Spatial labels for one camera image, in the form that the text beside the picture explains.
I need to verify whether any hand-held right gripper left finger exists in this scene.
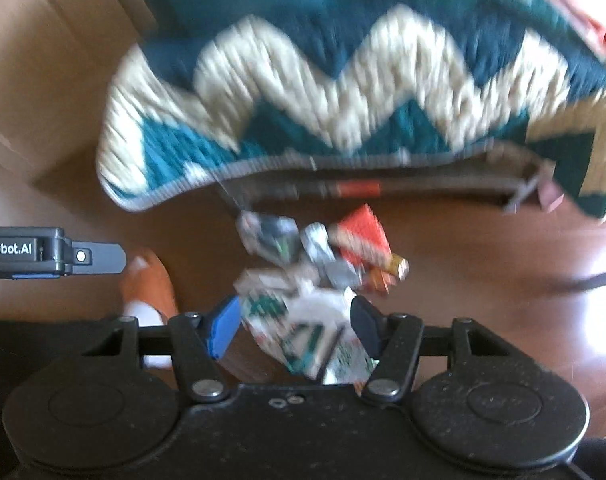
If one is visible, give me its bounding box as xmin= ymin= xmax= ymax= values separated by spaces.
xmin=82 ymin=295 xmax=242 ymax=404

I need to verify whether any white green printed wrapper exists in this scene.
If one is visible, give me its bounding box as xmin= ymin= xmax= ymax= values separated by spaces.
xmin=238 ymin=285 xmax=379 ymax=386

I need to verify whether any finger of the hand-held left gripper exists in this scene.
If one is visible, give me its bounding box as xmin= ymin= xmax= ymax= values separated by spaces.
xmin=73 ymin=243 xmax=127 ymax=275

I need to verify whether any black strap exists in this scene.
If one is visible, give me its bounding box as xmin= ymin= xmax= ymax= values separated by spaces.
xmin=550 ymin=264 xmax=606 ymax=294

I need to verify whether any teal white zigzag blanket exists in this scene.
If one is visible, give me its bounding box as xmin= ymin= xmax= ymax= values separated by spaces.
xmin=96 ymin=0 xmax=606 ymax=223

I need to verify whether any orange slipper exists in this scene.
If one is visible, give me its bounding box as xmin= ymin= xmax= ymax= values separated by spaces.
xmin=120 ymin=250 xmax=179 ymax=328

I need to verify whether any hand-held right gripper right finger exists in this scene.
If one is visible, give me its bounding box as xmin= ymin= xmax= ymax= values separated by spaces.
xmin=350 ymin=295 xmax=526 ymax=405

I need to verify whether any pile of wrappers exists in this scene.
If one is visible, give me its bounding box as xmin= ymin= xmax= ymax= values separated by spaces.
xmin=233 ymin=204 xmax=411 ymax=301

